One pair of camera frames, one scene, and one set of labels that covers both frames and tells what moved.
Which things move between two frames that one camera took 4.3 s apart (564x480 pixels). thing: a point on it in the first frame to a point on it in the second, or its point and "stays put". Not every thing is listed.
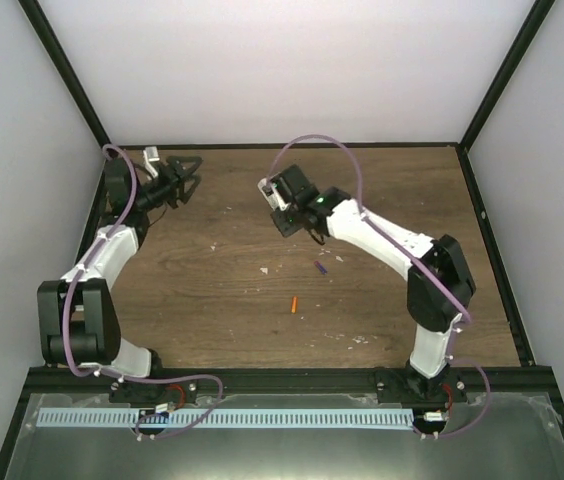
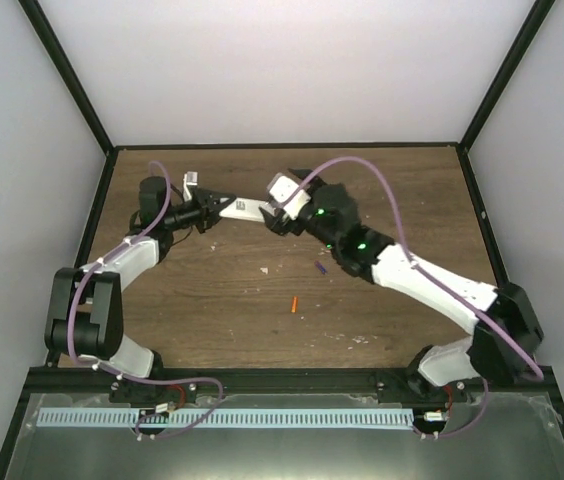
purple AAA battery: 321,267 stays put
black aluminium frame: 539,379 stays put
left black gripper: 175,184 to 208,215
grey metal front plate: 493,436 stays put
